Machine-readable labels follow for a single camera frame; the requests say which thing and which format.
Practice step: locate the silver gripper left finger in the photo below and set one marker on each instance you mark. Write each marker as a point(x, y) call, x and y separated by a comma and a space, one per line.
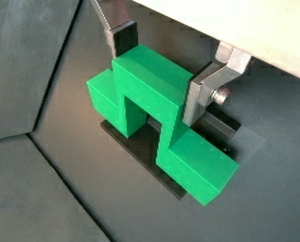
point(119, 28)

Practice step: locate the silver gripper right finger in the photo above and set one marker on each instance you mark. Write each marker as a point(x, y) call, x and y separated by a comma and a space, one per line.
point(206, 87)

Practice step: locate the green stepped bridge block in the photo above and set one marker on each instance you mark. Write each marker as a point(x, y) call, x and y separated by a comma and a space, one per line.
point(145, 86)

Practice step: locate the black angle fixture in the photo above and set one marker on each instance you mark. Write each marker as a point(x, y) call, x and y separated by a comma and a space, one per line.
point(214, 126)

